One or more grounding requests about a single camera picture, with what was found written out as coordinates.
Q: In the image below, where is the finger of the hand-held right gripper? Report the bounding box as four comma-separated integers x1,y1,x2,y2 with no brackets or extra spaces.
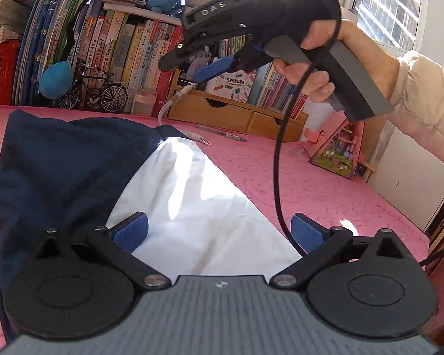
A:
196,56,241,83
158,39,208,71

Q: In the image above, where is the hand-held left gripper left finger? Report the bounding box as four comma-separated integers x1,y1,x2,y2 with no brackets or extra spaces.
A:
37,212,172,291

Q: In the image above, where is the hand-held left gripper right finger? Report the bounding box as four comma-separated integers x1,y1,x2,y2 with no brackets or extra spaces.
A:
270,213,417,290

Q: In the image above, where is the white and navy jacket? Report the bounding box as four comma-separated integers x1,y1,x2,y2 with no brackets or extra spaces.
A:
0,109,304,344

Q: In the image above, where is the person's right forearm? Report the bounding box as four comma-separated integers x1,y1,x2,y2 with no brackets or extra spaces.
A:
387,50,444,174

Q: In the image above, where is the person's right hand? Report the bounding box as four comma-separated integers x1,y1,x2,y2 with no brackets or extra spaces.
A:
274,18,400,104

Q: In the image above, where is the smartphone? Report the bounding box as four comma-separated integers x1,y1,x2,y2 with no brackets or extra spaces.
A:
178,50,223,82

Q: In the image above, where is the white pencil-print box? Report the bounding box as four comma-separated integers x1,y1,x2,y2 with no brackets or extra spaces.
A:
206,71,258,104

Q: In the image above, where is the row of upright books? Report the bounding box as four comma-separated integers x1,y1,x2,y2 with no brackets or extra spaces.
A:
74,0,184,108
13,0,86,106

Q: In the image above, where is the wooden drawer organizer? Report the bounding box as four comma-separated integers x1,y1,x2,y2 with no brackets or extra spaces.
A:
168,68,309,143

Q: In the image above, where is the pink embossed table mat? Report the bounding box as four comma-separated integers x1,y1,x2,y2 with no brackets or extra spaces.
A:
0,105,430,355

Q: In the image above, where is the row of colourful thin books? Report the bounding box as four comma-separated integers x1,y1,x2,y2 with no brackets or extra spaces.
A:
218,33,312,120

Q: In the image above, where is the pen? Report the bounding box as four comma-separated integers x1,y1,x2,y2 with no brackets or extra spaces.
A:
194,125,247,143

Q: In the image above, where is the black model bicycle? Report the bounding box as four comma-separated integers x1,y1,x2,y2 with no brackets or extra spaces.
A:
57,61,129,114

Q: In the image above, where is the pink toy house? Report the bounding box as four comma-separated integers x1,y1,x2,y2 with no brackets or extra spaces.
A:
303,120,366,180

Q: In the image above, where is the blue round plush toy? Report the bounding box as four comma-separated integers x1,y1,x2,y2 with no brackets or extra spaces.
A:
39,60,75,100

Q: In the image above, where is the window with bars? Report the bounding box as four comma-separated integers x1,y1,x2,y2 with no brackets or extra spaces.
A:
333,0,427,54

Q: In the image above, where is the red plastic crate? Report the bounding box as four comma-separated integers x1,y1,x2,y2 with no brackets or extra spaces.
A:
0,42,23,106

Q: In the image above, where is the white charging cable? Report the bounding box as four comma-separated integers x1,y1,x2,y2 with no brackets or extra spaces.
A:
157,83,213,149

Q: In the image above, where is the black cable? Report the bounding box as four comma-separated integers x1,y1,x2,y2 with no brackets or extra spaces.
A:
273,0,343,257
418,237,444,267

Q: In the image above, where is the black strap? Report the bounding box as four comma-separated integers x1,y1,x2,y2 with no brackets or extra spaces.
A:
65,0,97,63

